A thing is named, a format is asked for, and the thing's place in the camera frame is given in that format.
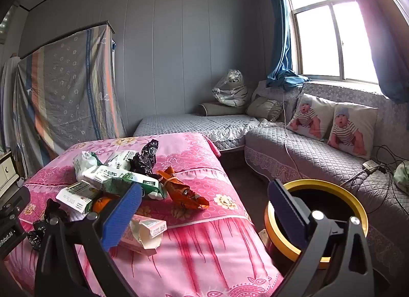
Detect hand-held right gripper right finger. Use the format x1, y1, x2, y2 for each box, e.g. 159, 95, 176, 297
267, 179, 375, 297

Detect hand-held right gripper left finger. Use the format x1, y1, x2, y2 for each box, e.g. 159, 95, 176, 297
35, 182, 143, 297

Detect large orange peel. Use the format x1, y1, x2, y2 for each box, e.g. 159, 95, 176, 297
93, 198, 113, 214

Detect yellow-rimmed black trash bin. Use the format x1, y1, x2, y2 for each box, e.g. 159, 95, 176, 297
264, 179, 369, 285

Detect black glossy wrapper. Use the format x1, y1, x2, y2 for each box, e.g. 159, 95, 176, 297
129, 140, 160, 176

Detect torn pink carton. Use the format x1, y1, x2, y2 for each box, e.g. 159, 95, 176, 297
120, 214, 168, 257

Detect small cardboard box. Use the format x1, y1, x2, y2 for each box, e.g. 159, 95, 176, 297
258, 229, 272, 247

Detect black plastic bag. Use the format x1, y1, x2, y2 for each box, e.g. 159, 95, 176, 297
27, 199, 66, 250

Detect green wet wipe packet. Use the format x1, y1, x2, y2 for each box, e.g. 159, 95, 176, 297
102, 172, 167, 201

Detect white green milk carton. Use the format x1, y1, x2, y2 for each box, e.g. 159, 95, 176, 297
82, 165, 129, 193

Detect white cabinet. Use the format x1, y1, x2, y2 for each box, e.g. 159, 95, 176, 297
0, 151, 17, 189

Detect white yellow-label carton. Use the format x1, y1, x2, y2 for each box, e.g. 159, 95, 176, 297
56, 180, 100, 214

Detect plain white tissue pack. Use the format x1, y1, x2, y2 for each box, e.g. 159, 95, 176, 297
108, 151, 135, 170

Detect orange snack wrapper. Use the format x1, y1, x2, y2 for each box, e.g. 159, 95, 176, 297
156, 169, 210, 211

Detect green-edged white tissue pack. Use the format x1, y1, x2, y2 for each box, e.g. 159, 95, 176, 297
73, 151, 103, 183

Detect grey quilted sofa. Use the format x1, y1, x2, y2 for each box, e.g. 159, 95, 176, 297
244, 80, 409, 288

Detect pink floral blanket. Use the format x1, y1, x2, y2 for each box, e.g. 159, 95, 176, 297
5, 133, 285, 297

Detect baby print pillow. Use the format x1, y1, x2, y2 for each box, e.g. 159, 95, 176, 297
327, 103, 378, 160
287, 93, 336, 142

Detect beige striped cushion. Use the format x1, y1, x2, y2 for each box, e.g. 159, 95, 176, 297
246, 96, 282, 122

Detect grey quilted daybed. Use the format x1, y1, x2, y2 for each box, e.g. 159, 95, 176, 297
132, 113, 266, 152

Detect green plastic bag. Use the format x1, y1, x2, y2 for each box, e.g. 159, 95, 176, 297
394, 161, 409, 195

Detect flat grey pillow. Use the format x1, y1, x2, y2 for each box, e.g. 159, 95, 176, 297
200, 103, 246, 116

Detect striped floral sheet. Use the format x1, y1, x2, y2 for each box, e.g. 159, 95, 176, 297
13, 21, 127, 178

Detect window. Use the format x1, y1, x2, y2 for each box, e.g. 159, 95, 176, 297
284, 0, 381, 85

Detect blue curtain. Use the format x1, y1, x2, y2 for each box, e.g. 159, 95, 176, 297
266, 0, 310, 89

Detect purple curtain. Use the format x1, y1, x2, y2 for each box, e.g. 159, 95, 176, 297
339, 0, 409, 104

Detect white power strip with cables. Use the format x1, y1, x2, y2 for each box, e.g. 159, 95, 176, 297
339, 145, 409, 214

